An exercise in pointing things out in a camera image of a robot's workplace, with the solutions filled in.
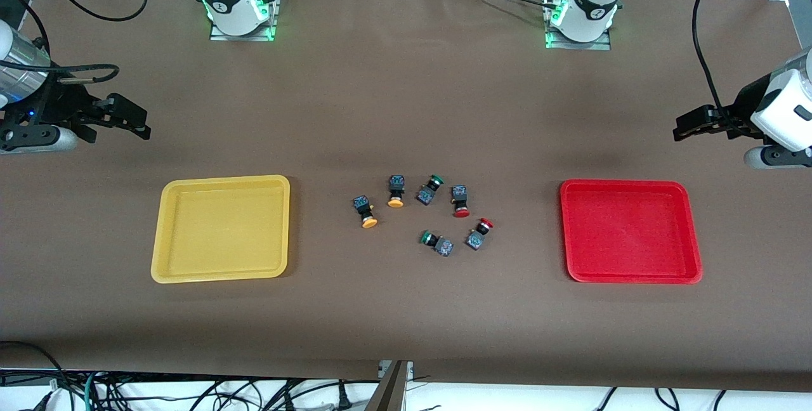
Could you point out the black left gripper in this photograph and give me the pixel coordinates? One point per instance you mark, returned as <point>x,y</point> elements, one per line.
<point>746,105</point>

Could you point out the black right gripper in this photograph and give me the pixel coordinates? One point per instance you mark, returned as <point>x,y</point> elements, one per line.
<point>39,106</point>

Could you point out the red mushroom push button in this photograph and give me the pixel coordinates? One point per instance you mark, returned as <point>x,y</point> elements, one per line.
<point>477,236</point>
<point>460,198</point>

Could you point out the yellow mushroom push button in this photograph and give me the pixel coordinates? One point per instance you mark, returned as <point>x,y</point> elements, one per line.
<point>365,209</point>
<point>396,190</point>

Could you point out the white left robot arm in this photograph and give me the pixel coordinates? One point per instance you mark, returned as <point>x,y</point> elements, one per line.
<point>593,2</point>

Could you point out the red plastic tray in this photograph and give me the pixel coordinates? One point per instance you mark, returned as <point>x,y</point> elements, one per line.
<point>628,233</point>

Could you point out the yellow plastic tray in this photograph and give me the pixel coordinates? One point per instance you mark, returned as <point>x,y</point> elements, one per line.
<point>190,240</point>

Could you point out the green push button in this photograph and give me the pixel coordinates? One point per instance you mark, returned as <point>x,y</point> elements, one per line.
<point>441,245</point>
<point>428,192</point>

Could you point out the brown table cloth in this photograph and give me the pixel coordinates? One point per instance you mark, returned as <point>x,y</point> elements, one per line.
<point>380,309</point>

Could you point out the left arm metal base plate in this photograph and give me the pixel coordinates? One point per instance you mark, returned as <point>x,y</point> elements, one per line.
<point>602,44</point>

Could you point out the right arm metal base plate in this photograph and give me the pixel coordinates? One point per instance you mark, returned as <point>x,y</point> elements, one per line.
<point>266,30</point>

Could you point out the aluminium frame post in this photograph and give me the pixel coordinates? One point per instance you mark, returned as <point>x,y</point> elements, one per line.
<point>388,392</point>

